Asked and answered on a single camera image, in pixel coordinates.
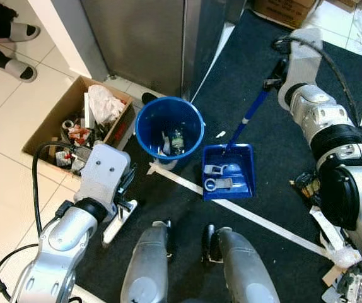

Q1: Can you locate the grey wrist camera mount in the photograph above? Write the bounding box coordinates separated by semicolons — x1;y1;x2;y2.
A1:
279;28;324;113
80;144;132;203

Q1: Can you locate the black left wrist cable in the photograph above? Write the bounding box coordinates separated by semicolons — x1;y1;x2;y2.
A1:
33;142;100;237

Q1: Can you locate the stainless steel cabinet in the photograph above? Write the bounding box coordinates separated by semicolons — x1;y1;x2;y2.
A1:
80;0;232;102

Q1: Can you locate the small white plastic block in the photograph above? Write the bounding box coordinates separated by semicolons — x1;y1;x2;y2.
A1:
204;163;226;176

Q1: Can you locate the long white plastic piece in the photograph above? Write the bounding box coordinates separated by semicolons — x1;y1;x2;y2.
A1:
309;208;361;266

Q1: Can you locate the grey robot left leg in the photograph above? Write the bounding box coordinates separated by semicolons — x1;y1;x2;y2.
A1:
120;221;172;303

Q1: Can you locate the grey robot leg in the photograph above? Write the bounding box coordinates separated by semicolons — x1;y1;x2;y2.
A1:
203;224;281;303
120;221;172;303

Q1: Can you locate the red white wrapper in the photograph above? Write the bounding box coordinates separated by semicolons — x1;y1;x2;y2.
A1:
67;125;92;143

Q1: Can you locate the white hand broom dark stick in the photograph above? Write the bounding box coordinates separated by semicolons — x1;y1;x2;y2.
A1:
102;201;137;246

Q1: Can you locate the blue long-handled dustpan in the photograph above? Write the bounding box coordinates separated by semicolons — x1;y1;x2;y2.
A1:
202;81;273;201

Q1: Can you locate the black left upper arm cable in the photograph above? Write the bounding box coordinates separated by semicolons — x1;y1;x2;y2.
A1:
0;243;43;302

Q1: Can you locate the small clear bottle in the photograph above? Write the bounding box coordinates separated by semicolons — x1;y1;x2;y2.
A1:
168;129;187;155

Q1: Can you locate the grey metal ring part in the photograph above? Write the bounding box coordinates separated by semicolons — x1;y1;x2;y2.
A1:
205;178;233;192

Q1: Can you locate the black round gadget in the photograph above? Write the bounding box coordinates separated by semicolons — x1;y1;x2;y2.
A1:
289;170;320;203

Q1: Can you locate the large printed cardboard box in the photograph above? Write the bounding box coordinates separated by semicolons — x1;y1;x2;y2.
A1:
254;0;320;29

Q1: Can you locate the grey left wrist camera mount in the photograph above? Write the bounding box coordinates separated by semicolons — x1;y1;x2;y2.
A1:
80;144;132;203

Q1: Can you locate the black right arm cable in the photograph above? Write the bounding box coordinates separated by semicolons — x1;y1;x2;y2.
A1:
272;37;361;127

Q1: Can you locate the grey robot right leg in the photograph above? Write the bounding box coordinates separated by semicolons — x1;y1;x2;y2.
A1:
203;224;281;303

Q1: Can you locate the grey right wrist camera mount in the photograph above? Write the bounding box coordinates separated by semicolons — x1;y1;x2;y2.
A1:
279;28;324;113

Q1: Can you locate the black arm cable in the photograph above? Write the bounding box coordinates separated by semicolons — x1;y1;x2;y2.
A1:
0;243;43;302
272;37;361;127

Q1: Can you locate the white floor tape strip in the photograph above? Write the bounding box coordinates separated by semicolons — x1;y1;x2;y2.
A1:
148;162;333;259

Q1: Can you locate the white crumpled cloth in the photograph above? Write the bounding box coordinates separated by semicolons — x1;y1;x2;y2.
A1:
88;84;126;126

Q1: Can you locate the open cardboard junk box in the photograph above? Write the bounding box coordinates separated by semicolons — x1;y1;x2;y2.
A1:
22;76;136;172

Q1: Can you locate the grey slide sandal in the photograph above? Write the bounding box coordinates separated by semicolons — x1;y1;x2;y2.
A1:
4;58;38;83
1;24;41;43

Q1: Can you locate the blue plastic bucket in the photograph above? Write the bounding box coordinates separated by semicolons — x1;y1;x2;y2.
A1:
134;96;206;171

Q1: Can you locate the black floor mat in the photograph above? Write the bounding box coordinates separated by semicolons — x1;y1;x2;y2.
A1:
74;9;362;303

